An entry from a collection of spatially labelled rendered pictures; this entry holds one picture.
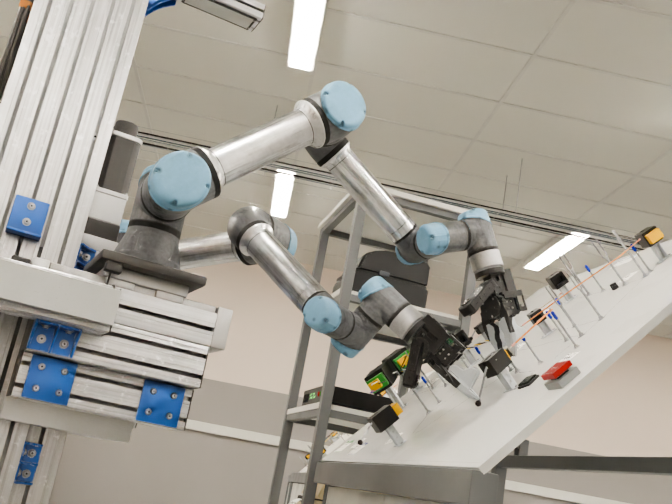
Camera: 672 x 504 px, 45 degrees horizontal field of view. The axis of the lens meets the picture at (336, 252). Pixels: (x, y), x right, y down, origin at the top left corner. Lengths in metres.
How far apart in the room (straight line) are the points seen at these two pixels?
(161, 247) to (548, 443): 8.55
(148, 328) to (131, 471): 7.70
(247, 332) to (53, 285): 7.95
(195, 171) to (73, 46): 0.54
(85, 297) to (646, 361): 9.45
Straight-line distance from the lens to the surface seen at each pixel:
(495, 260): 1.97
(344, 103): 1.85
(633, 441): 10.46
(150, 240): 1.77
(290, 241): 2.13
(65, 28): 2.11
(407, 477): 1.87
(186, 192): 1.67
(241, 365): 9.44
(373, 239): 3.47
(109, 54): 2.08
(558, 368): 1.70
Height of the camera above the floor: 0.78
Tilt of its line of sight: 16 degrees up
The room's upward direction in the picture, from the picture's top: 11 degrees clockwise
